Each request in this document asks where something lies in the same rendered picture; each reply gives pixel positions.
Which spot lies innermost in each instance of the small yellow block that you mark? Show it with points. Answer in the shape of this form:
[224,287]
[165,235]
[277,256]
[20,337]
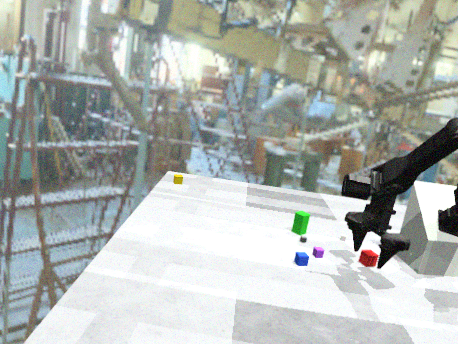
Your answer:
[178,179]

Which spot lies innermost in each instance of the green block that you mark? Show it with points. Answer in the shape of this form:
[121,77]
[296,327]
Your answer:
[299,230]
[301,218]

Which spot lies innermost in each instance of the blue block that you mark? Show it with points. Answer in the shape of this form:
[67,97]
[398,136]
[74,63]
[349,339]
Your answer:
[301,258]

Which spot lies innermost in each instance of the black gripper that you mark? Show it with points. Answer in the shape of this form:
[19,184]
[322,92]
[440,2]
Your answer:
[391,243]

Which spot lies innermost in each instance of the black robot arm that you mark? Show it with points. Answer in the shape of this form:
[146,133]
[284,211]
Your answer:
[398,175]

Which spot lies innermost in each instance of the red block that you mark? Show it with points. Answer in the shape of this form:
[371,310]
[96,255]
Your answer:
[368,258]

